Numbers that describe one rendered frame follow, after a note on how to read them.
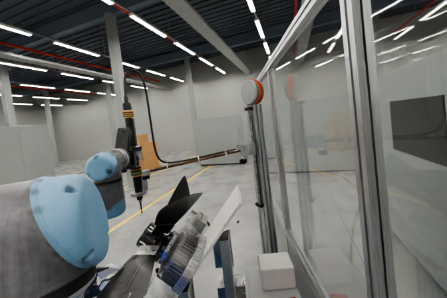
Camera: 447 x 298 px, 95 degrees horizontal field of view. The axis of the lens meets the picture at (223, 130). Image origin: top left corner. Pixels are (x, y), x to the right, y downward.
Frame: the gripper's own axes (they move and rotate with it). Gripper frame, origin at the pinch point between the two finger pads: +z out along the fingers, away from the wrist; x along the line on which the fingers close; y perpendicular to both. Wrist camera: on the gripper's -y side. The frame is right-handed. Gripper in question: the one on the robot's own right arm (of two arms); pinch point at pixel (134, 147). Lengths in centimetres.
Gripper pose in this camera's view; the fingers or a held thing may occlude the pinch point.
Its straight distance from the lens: 99.4
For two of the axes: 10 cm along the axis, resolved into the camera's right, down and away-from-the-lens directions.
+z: -1.4, -0.2, 9.9
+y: 1.2, 9.9, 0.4
